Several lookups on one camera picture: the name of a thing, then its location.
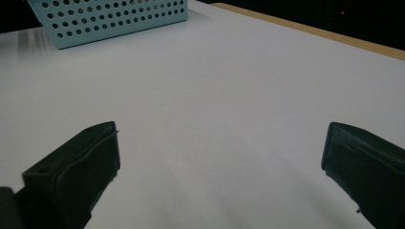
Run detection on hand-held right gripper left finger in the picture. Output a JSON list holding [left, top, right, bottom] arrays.
[[13, 120, 121, 229]]

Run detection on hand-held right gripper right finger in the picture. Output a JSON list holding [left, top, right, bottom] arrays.
[[320, 121, 405, 229]]

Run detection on light blue perforated plastic basket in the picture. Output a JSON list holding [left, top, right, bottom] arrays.
[[27, 0, 189, 51]]

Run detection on white table cover sheet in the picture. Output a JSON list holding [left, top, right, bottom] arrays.
[[0, 0, 405, 229]]

